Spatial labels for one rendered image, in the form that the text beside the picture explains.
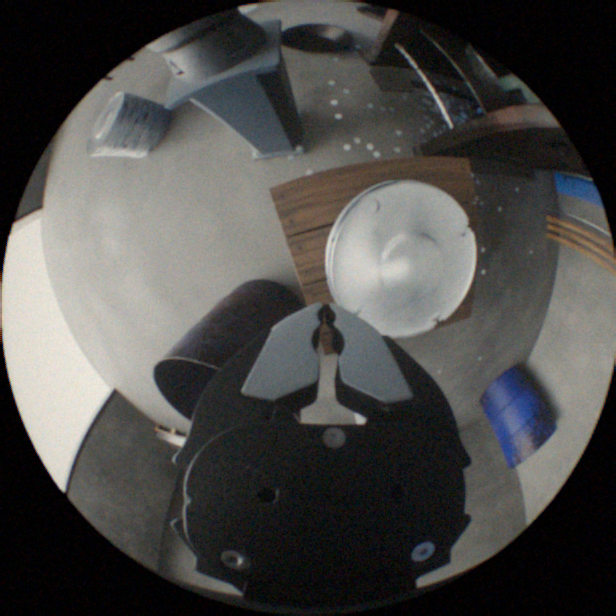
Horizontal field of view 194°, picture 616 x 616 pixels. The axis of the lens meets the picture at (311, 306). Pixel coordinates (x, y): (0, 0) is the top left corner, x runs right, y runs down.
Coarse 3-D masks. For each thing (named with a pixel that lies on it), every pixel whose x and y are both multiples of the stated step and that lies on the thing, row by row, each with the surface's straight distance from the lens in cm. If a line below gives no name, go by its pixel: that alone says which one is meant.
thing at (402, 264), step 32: (384, 192) 30; (416, 192) 32; (352, 224) 29; (384, 224) 30; (416, 224) 32; (448, 224) 36; (352, 256) 29; (384, 256) 30; (416, 256) 32; (448, 256) 37; (352, 288) 31; (384, 288) 32; (416, 288) 34; (448, 288) 39; (384, 320) 36; (416, 320) 39
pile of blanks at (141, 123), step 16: (128, 96) 100; (128, 112) 95; (144, 112) 100; (160, 112) 107; (112, 128) 92; (128, 128) 97; (144, 128) 100; (160, 128) 105; (112, 144) 97; (128, 144) 101; (144, 144) 105
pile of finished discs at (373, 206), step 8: (384, 184) 31; (368, 192) 30; (352, 200) 32; (360, 200) 30; (368, 200) 30; (376, 200) 30; (352, 208) 29; (368, 208) 30; (376, 208) 30; (344, 216) 29; (336, 224) 29; (336, 232) 29; (464, 232) 40; (328, 248) 29; (328, 256) 30; (328, 264) 30; (328, 272) 30; (328, 280) 30; (352, 312) 34; (432, 320) 42
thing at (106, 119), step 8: (120, 96) 104; (112, 104) 108; (120, 104) 97; (104, 112) 113; (112, 112) 101; (96, 120) 119; (104, 120) 104; (112, 120) 95; (96, 128) 113; (104, 128) 100; (96, 136) 105; (104, 136) 96; (88, 144) 115; (96, 144) 102; (88, 152) 110
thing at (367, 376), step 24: (336, 312) 11; (336, 336) 10; (360, 336) 9; (360, 360) 8; (384, 360) 8; (336, 384) 8; (360, 384) 7; (384, 384) 7; (408, 384) 8; (360, 408) 8
